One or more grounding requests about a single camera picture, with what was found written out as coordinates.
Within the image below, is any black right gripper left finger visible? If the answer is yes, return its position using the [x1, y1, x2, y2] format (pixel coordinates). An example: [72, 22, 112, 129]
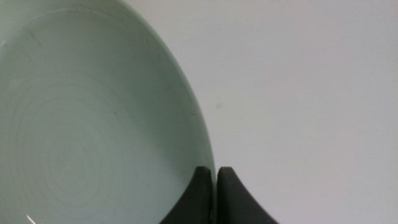
[159, 166, 216, 224]

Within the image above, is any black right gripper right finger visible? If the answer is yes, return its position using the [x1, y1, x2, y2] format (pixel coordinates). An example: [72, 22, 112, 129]
[216, 166, 280, 224]

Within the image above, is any mint green shallow plastic bowl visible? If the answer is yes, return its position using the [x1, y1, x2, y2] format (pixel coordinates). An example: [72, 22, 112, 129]
[0, 0, 217, 224]

